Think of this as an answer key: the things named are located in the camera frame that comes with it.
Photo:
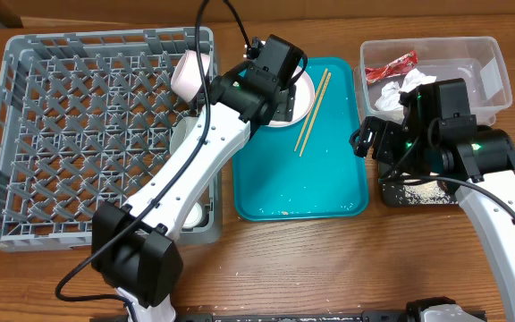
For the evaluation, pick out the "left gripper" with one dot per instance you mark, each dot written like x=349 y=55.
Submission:
x=285 y=101

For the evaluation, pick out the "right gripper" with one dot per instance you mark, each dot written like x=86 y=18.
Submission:
x=383 y=146

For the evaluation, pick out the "large pink round plate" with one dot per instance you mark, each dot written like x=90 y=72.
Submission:
x=303 y=100

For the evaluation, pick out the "white napkin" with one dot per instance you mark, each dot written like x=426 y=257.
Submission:
x=391 y=91

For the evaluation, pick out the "pile of white rice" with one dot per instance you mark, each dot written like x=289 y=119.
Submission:
x=431 y=193

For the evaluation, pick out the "red snack wrapper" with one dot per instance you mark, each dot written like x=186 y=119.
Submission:
x=397 y=67

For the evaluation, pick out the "small pink bowl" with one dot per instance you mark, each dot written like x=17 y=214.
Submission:
x=186 y=81

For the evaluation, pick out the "grey bowl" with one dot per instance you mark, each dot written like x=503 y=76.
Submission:
x=181 y=131

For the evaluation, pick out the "white cup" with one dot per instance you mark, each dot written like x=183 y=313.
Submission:
x=195 y=217

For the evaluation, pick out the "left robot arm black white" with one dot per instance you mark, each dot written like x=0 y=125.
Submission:
x=134 y=245

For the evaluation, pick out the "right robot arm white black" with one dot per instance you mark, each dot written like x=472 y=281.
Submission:
x=489 y=202

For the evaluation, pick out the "black waste tray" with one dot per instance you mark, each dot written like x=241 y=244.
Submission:
x=449 y=154

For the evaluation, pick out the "clear plastic waste bin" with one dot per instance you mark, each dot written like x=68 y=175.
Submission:
x=476 y=60

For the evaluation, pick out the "grey plastic dishwasher rack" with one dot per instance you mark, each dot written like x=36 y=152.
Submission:
x=85 y=117

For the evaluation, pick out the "teal plastic serving tray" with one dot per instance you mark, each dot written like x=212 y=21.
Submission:
x=295 y=173

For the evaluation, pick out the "cardboard panel backdrop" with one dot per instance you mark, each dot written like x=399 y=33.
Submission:
x=12 y=12

